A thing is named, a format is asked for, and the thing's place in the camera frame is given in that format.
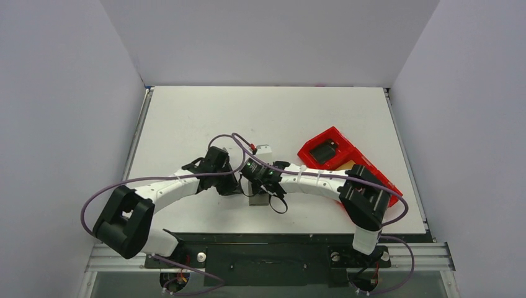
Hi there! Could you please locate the grey card holder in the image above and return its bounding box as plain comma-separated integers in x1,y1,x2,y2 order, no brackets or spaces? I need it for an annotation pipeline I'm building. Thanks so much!
248,182,269,207

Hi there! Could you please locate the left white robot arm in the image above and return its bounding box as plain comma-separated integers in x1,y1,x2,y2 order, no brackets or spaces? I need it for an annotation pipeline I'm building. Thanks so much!
92,146,239,267

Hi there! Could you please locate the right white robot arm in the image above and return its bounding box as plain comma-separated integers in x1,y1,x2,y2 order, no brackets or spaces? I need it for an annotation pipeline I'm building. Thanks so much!
241,159,391,265

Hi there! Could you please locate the tan card in tray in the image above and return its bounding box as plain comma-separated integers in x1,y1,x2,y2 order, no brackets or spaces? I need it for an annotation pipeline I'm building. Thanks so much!
337,160,355,171

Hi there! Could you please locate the black wallet in tray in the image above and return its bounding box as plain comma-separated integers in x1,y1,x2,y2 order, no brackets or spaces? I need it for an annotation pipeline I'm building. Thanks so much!
309,139,338,165

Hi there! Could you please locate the red plastic tray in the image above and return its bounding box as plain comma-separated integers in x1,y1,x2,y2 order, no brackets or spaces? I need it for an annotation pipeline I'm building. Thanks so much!
297,126,403,196

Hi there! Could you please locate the black loop cable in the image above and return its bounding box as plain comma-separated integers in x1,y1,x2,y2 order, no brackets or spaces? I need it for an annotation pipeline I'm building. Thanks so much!
267,189,289,215

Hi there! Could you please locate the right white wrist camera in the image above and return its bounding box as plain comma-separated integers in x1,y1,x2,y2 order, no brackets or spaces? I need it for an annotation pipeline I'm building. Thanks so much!
253,144,273,164

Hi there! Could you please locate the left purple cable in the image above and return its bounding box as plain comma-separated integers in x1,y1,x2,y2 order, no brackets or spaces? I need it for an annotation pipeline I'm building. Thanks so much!
80,133,247,237

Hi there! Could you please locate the purple cable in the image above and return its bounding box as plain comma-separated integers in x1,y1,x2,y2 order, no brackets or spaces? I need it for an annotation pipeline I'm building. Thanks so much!
80,133,247,237
231,132,416,296

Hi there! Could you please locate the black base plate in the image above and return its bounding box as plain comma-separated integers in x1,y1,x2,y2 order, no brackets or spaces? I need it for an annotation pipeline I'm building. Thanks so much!
143,230,432,288

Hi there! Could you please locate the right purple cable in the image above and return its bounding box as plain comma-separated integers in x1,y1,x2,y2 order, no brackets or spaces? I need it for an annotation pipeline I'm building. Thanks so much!
231,132,416,296

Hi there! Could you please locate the aluminium frame rail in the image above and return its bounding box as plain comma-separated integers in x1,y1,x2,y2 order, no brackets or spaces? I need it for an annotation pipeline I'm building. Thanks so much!
85,242,455,273

